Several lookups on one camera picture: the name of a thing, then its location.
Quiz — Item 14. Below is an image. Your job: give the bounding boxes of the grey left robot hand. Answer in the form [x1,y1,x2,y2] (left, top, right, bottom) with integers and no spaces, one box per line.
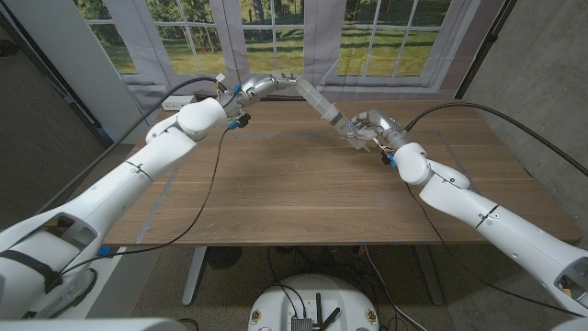
[219,73,300,119]

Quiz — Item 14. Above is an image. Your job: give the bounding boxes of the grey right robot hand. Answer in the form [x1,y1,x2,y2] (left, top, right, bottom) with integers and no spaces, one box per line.
[344,108,413,151]

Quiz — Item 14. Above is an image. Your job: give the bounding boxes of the large clear plastic syringe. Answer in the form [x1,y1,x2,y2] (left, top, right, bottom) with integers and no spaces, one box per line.
[293,75,372,153]

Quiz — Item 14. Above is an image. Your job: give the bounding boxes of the black backdrop bottom bar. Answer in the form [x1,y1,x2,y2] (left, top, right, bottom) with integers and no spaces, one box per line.
[250,94,318,102]

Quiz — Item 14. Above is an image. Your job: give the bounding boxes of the printed window backdrop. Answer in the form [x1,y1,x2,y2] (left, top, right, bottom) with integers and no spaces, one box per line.
[73,0,506,124]

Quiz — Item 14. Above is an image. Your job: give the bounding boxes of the white power strip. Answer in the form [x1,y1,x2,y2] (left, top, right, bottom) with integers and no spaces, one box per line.
[161,95,198,112]

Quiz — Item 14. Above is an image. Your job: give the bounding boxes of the black backdrop stand pole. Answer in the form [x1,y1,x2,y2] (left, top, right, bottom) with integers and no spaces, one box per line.
[0,11,115,151]
[454,0,518,100]

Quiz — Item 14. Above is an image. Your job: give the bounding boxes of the grey table leg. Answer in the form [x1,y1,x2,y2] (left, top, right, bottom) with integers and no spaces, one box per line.
[181,246,208,307]
[415,244,446,307]

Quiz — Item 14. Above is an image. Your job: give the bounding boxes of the black round floor fan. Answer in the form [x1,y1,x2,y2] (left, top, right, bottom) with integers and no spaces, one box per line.
[205,246,243,270]

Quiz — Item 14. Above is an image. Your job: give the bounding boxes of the white pillar panel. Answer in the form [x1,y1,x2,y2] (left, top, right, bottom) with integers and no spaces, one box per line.
[4,0,151,145]

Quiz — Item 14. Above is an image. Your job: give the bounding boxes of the white robot torso base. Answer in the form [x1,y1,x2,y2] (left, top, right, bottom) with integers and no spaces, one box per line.
[247,274,381,331]

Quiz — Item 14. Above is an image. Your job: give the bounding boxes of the black radio module with antennas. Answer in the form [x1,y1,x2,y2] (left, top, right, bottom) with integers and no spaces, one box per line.
[290,292,342,331]

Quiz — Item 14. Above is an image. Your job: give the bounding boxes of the white floor board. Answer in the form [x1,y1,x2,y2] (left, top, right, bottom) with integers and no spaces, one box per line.
[68,246,162,321]

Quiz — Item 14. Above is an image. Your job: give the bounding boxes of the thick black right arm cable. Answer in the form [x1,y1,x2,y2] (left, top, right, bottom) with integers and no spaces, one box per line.
[403,101,588,178]

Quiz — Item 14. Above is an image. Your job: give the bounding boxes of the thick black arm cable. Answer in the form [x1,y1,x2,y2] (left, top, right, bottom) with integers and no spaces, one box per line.
[35,75,221,216]
[403,101,588,178]

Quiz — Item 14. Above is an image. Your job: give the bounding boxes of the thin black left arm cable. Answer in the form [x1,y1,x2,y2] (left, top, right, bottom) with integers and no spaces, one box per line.
[57,127,231,277]

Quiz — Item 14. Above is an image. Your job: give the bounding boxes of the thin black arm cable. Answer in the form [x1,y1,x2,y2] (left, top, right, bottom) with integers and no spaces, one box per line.
[403,181,587,319]
[57,127,231,277]

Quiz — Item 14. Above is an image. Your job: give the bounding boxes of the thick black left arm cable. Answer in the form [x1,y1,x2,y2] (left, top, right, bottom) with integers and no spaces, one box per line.
[35,75,221,216]

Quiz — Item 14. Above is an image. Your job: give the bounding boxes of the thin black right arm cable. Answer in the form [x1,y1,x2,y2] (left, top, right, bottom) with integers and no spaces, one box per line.
[403,181,587,319]

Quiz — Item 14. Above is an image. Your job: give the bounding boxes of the black floor cable bundle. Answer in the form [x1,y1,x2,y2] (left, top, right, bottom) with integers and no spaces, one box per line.
[266,245,382,318]

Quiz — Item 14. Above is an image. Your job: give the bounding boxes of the white floor cable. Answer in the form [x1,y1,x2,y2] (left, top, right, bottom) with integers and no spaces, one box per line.
[364,245,428,331]

